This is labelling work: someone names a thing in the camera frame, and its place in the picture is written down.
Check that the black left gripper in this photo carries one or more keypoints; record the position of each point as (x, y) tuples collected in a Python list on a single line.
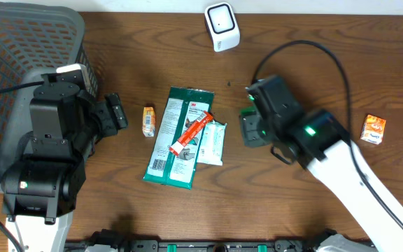
[(108, 115)]

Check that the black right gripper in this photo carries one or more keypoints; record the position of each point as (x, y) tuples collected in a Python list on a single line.
[(250, 133)]

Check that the green lid spice jar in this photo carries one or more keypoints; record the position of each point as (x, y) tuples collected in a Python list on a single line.
[(248, 111)]

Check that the orange small box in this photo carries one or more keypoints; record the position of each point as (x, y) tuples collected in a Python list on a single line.
[(149, 121), (373, 129)]

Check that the white teal wipes packet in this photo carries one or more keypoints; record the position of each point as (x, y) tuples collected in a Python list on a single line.
[(212, 142)]

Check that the red white sachet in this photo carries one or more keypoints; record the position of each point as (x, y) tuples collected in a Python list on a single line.
[(191, 133)]

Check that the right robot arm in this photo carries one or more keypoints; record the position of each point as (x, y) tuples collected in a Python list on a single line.
[(321, 145)]

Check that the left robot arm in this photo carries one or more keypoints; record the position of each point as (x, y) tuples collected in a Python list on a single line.
[(40, 187)]

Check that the white barcode scanner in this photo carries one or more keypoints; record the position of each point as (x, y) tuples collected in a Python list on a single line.
[(222, 26)]

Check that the grey plastic shopping basket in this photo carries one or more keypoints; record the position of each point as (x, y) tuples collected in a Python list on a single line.
[(34, 40)]

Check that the black mounting rail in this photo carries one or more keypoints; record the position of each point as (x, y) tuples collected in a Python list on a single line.
[(107, 240)]

